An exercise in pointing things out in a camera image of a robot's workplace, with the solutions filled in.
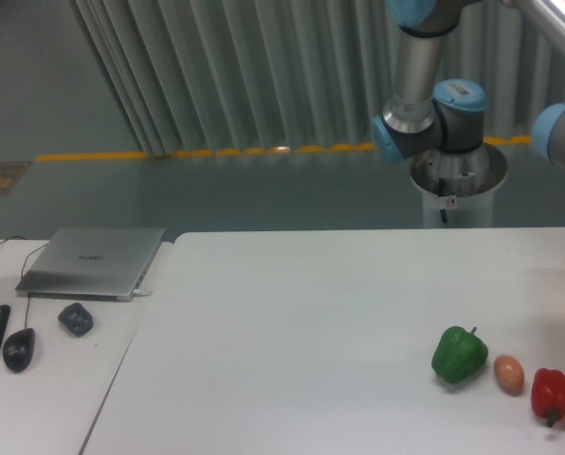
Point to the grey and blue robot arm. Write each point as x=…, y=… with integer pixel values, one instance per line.
x=422, y=114

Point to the silver closed laptop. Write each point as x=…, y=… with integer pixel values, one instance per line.
x=92, y=263

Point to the green bell pepper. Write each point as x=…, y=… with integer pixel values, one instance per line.
x=458, y=355

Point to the small black case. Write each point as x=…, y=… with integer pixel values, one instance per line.
x=76, y=319

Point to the brown egg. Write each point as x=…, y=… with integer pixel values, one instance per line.
x=509, y=373

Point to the black computer mouse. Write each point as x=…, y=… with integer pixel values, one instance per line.
x=18, y=350

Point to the red bell pepper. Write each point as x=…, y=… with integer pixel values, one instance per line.
x=548, y=396

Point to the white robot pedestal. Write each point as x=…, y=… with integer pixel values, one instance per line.
x=458, y=191

